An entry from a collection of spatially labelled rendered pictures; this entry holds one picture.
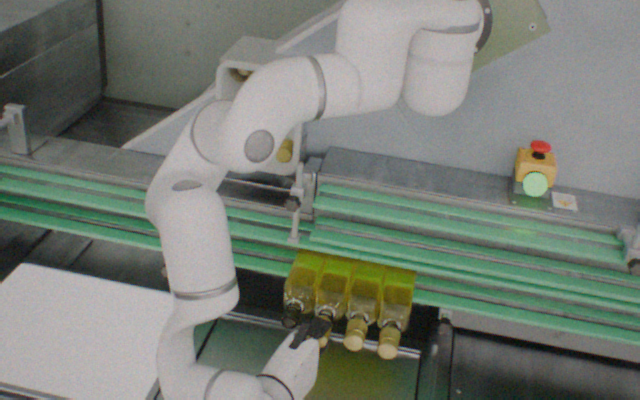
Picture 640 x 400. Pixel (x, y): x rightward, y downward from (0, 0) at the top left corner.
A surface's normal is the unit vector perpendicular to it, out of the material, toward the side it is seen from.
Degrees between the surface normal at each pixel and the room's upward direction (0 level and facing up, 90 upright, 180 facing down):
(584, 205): 90
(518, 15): 1
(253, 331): 90
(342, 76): 52
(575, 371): 90
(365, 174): 90
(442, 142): 0
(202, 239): 37
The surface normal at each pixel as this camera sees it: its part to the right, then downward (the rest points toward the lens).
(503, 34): -0.22, 0.48
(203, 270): 0.29, 0.22
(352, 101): 0.41, 0.62
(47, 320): 0.09, -0.86
